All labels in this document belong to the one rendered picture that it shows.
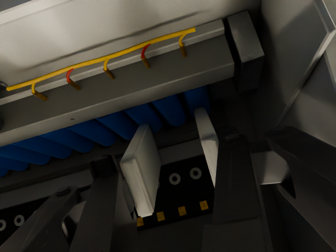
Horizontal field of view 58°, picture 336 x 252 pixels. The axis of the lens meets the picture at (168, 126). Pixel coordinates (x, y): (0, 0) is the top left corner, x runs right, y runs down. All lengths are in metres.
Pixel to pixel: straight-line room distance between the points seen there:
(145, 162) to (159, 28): 0.07
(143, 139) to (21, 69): 0.07
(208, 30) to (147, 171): 0.08
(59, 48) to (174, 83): 0.06
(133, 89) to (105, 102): 0.02
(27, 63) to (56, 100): 0.03
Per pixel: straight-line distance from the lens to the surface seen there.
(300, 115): 0.17
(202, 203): 0.28
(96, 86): 0.17
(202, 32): 0.17
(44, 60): 0.17
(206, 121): 0.16
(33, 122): 0.19
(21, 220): 0.35
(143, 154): 0.16
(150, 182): 0.16
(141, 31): 0.16
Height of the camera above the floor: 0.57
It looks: 1 degrees down
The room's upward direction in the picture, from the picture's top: 164 degrees clockwise
